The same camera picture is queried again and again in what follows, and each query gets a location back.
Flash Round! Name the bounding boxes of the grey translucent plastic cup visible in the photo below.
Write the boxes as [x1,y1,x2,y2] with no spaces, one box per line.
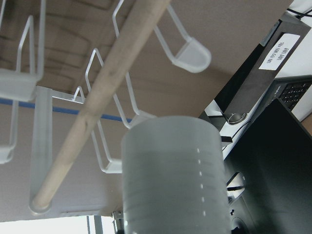
[121,116,231,234]

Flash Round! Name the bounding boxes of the black power supply box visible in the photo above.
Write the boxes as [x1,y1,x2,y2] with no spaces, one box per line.
[198,12,312,137]

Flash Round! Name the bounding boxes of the black computer monitor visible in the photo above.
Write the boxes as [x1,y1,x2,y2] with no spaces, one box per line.
[225,99,312,234]

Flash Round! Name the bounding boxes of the brown paper table mat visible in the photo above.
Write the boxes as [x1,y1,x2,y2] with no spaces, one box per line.
[0,0,291,221]

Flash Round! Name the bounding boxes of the black keyboard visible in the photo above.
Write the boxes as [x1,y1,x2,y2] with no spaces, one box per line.
[268,75,312,111]

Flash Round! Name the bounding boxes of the white wire cup rack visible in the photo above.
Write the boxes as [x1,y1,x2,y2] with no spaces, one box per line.
[0,0,208,221]

